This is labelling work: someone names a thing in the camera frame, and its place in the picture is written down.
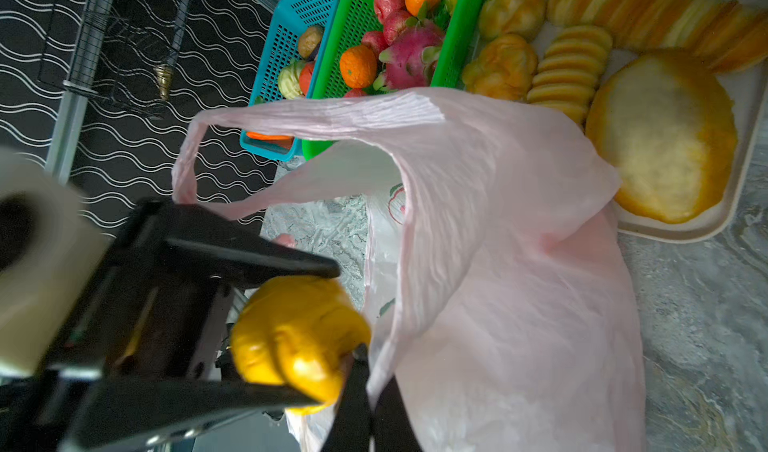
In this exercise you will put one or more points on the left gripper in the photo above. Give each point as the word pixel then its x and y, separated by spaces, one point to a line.
pixel 130 370

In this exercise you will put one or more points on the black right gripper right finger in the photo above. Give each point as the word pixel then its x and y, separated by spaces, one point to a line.
pixel 392 429

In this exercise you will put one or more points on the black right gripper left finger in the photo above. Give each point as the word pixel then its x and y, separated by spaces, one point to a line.
pixel 351 429

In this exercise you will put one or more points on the yellow pear fruit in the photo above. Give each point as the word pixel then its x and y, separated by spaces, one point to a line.
pixel 294 331

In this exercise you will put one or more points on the pink peach plastic bag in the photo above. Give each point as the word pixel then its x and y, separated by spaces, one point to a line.
pixel 508 316

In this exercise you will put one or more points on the pink dragon fruit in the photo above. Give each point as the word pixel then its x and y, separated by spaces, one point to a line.
pixel 410 62

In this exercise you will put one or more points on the orange carrot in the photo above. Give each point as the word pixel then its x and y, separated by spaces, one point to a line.
pixel 267 137

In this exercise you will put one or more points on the green cabbage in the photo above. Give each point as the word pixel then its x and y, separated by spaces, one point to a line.
pixel 288 80

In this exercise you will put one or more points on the red tomato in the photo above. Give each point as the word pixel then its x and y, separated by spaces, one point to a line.
pixel 305 78

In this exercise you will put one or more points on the brown potato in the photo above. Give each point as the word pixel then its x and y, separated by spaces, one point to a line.
pixel 309 42

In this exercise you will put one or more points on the orange fruit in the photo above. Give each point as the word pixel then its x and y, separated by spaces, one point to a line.
pixel 358 67

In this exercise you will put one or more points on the red apple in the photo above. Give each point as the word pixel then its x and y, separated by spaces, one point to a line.
pixel 394 24
pixel 375 41
pixel 383 8

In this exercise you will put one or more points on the green plastic basket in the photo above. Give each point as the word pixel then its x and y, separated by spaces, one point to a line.
pixel 356 17

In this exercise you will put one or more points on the braided golden bread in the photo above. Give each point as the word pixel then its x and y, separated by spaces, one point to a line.
pixel 503 70

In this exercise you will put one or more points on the striped long bread front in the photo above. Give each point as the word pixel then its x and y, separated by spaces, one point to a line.
pixel 569 74

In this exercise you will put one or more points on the striped long bread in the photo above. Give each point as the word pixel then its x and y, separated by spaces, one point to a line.
pixel 726 35
pixel 569 74

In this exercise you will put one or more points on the large round crusty bread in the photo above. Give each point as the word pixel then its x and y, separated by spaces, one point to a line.
pixel 666 124

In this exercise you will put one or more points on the braided pale bread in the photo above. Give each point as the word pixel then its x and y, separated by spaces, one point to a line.
pixel 522 17

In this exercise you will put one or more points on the striped long bread middle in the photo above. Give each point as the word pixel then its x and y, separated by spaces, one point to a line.
pixel 726 35

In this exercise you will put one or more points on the black wire wall basket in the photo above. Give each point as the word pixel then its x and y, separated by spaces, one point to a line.
pixel 119 54

